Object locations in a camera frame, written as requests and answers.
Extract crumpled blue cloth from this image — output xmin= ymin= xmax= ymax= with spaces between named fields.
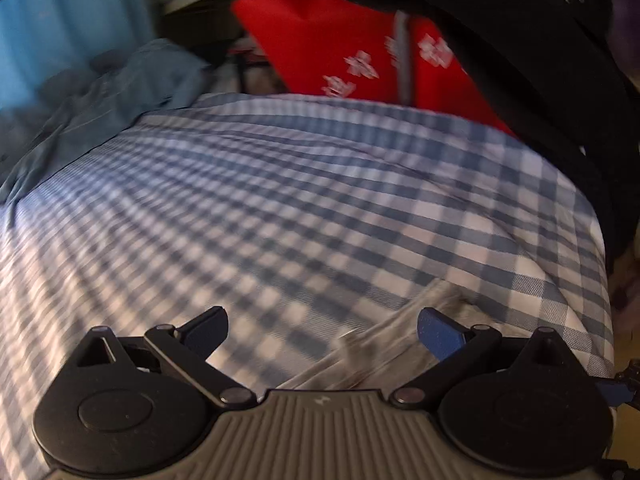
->
xmin=0 ymin=37 xmax=212 ymax=202

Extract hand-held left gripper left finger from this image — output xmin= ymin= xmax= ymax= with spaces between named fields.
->
xmin=70 ymin=305 xmax=259 ymax=411

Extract wide blue star curtain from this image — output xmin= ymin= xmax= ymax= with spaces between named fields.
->
xmin=0 ymin=0 xmax=162 ymax=113

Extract black hanging garment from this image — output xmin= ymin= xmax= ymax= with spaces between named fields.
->
xmin=270 ymin=0 xmax=640 ymax=263

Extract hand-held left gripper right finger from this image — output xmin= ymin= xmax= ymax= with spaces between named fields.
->
xmin=391 ymin=306 xmax=589 ymax=410

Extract blue checked bed sheet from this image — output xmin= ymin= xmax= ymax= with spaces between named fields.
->
xmin=0 ymin=92 xmax=617 ymax=480

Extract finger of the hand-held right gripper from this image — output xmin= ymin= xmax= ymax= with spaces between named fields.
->
xmin=593 ymin=367 xmax=640 ymax=407

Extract pale clothes heap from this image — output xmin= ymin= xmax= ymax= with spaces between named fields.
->
xmin=210 ymin=35 xmax=297 ymax=97

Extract red bag with white print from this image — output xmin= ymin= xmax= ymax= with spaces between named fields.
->
xmin=232 ymin=0 xmax=517 ymax=137

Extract grey printed pants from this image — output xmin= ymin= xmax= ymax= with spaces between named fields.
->
xmin=274 ymin=280 xmax=482 ymax=392

